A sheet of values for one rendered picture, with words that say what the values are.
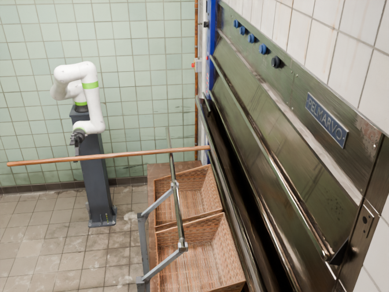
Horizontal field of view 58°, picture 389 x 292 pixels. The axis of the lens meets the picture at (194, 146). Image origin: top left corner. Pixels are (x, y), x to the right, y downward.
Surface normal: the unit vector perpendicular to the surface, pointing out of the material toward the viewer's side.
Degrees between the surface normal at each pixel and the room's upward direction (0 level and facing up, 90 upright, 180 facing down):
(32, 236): 0
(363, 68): 90
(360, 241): 90
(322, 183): 70
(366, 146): 90
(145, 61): 90
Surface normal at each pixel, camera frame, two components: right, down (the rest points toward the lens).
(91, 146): 0.14, 0.51
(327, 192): -0.93, -0.23
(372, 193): -0.99, 0.07
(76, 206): 0.00, -0.86
